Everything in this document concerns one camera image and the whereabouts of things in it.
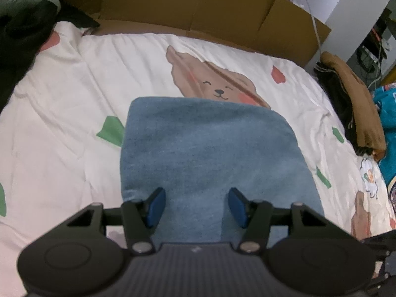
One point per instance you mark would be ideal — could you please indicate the brown cardboard sheet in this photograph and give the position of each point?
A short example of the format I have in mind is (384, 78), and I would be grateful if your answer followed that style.
(273, 27)

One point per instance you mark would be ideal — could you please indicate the black garment under brown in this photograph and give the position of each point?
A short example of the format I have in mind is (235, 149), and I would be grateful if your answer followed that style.
(331, 83)

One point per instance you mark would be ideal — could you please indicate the cream bear print duvet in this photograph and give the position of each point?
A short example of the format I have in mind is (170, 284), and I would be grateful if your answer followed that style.
(111, 118)

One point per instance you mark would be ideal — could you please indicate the dark grey blanket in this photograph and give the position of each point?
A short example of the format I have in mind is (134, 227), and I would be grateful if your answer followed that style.
(23, 34)

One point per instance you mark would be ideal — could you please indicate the brown folded garment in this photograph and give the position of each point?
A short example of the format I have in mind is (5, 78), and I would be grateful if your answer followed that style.
(369, 131)

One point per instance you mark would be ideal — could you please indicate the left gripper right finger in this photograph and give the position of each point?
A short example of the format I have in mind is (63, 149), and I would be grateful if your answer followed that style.
(254, 216)

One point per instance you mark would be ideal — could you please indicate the teal patterned cloth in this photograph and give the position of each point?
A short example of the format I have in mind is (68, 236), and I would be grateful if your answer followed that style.
(385, 100)

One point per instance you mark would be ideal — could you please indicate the light blue denim pants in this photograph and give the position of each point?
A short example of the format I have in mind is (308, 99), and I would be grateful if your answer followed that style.
(197, 150)

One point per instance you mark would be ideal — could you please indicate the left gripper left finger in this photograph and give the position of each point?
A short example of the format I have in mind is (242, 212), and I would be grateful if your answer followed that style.
(140, 220)

